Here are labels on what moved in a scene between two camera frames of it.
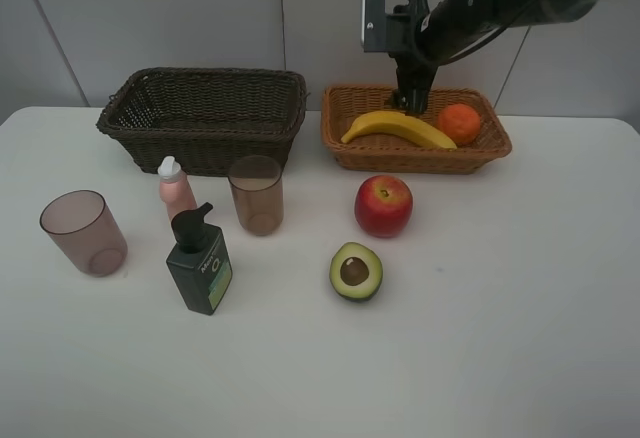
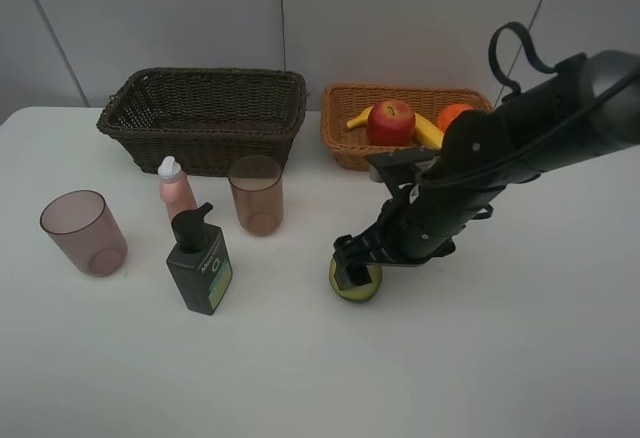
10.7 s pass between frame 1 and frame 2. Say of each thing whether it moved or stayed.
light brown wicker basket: stayed
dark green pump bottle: stayed
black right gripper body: moved
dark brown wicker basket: stayed
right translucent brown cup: stayed
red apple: moved
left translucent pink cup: stayed
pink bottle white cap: stayed
